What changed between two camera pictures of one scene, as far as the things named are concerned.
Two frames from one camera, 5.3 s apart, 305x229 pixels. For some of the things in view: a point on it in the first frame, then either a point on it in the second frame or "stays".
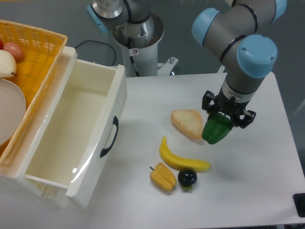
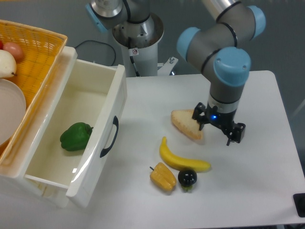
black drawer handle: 115,122 stays
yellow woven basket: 42,51 stays
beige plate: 13,108 stays
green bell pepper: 216,128 -> 76,137
